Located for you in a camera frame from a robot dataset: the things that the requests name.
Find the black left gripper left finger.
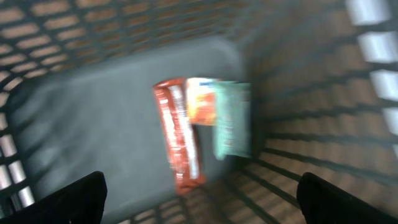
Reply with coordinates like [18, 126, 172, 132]
[1, 171, 108, 224]

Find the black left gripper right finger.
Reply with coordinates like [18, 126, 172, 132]
[296, 172, 397, 224]

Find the red snack packet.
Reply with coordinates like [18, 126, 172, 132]
[153, 78, 206, 195]

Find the green orange snack packet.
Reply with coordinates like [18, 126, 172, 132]
[186, 77, 251, 160]

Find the grey plastic shopping basket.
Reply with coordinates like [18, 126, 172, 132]
[1, 0, 397, 223]

